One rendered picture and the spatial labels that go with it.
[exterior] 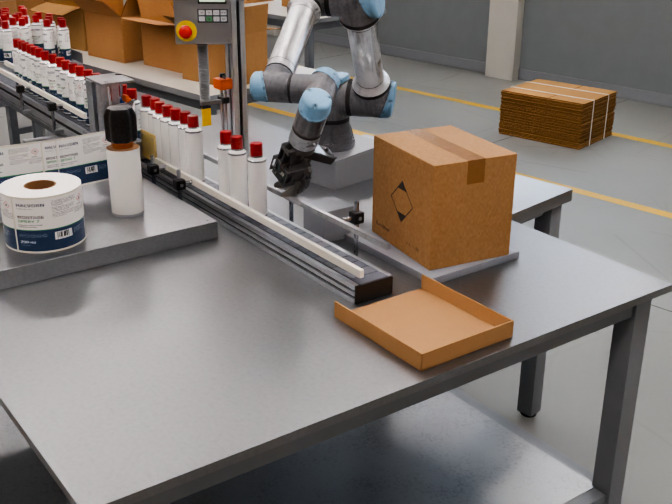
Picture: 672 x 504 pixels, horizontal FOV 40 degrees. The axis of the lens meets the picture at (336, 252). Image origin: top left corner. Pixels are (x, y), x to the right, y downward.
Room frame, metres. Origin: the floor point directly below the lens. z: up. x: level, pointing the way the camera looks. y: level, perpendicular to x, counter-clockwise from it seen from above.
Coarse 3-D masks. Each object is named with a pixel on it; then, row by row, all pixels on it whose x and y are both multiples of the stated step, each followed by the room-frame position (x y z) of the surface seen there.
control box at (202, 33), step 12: (180, 0) 2.72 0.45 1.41; (192, 0) 2.72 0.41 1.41; (228, 0) 2.73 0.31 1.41; (180, 12) 2.72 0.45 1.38; (192, 12) 2.72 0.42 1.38; (228, 12) 2.73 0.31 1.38; (180, 24) 2.72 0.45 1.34; (192, 24) 2.72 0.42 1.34; (204, 24) 2.72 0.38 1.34; (216, 24) 2.73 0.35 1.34; (228, 24) 2.73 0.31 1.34; (180, 36) 2.72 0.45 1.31; (192, 36) 2.72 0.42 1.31; (204, 36) 2.72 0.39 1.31; (216, 36) 2.72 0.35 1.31; (228, 36) 2.73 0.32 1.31
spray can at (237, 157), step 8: (232, 136) 2.46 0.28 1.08; (240, 136) 2.46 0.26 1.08; (232, 144) 2.45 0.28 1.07; (240, 144) 2.45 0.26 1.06; (232, 152) 2.44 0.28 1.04; (240, 152) 2.44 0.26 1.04; (232, 160) 2.44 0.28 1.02; (240, 160) 2.44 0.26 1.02; (232, 168) 2.44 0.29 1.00; (240, 168) 2.44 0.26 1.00; (232, 176) 2.44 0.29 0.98; (240, 176) 2.44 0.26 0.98; (232, 184) 2.44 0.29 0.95; (240, 184) 2.44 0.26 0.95; (232, 192) 2.44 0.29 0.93; (240, 192) 2.44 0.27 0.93; (240, 200) 2.44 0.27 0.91; (232, 208) 2.44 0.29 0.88
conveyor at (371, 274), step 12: (204, 192) 2.58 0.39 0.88; (240, 216) 2.39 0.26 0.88; (276, 216) 2.39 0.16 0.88; (264, 228) 2.29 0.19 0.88; (288, 228) 2.30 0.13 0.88; (288, 240) 2.21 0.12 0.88; (312, 240) 2.21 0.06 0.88; (312, 252) 2.13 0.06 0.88; (336, 252) 2.13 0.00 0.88; (324, 264) 2.06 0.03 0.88; (360, 264) 2.06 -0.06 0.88; (348, 276) 1.99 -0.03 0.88; (372, 276) 1.99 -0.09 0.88; (384, 276) 1.99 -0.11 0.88
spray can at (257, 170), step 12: (252, 144) 2.38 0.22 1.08; (252, 156) 2.39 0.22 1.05; (252, 168) 2.37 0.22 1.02; (264, 168) 2.38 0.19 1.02; (252, 180) 2.37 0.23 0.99; (264, 180) 2.38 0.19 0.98; (252, 192) 2.37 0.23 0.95; (264, 192) 2.38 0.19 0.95; (252, 204) 2.38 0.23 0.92; (264, 204) 2.38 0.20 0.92
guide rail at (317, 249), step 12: (168, 168) 2.73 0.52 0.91; (192, 180) 2.61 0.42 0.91; (216, 192) 2.49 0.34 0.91; (228, 204) 2.43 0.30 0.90; (240, 204) 2.38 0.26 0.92; (252, 216) 2.33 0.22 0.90; (264, 216) 2.29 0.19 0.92; (276, 228) 2.23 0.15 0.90; (300, 240) 2.14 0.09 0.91; (324, 252) 2.06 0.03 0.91; (336, 264) 2.02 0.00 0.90; (348, 264) 1.98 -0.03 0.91; (360, 276) 1.94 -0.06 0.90
